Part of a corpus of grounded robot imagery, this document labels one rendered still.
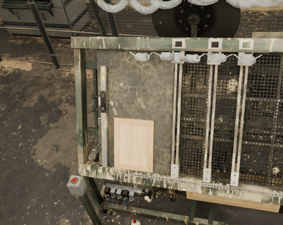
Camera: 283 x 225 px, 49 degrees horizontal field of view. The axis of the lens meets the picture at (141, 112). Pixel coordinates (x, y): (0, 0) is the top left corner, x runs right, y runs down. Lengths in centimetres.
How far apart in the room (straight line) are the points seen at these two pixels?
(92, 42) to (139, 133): 89
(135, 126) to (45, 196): 183
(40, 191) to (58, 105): 163
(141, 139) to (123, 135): 18
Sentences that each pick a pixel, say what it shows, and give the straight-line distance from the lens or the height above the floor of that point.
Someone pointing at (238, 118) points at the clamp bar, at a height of 141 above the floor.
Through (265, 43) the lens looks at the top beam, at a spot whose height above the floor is 191.
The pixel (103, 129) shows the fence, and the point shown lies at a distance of 287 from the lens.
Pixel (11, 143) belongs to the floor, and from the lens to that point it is 504.
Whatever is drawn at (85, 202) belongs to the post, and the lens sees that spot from 322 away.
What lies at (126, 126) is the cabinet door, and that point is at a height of 124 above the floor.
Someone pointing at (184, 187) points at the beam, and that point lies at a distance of 282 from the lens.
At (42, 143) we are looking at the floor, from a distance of 478.
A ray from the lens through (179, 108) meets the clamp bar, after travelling 258.
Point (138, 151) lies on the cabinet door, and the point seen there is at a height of 105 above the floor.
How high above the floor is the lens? 324
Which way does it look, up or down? 44 degrees down
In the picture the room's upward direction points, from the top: 12 degrees counter-clockwise
